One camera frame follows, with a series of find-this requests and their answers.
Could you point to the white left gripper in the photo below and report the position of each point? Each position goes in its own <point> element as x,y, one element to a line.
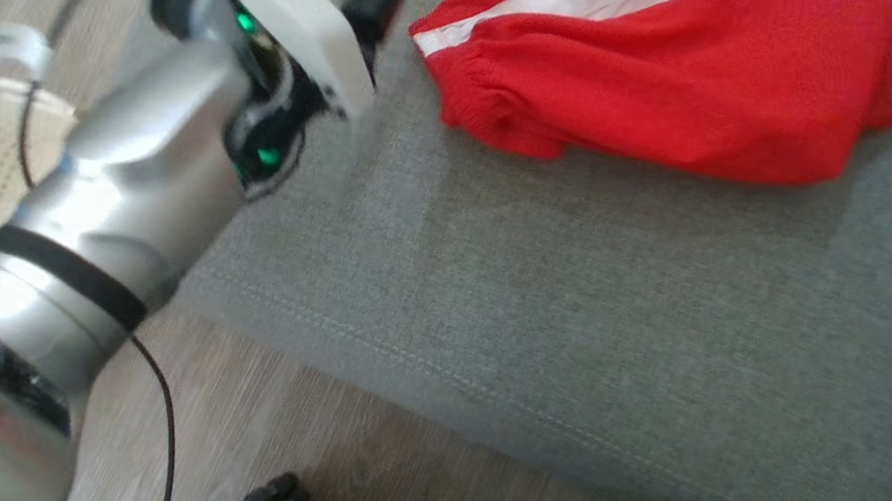
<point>304,20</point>

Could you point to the red shorts with white stripe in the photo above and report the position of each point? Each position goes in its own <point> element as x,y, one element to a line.
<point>673,66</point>

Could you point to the grey sofa seat cushion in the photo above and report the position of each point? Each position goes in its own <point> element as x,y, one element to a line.
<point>574,317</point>

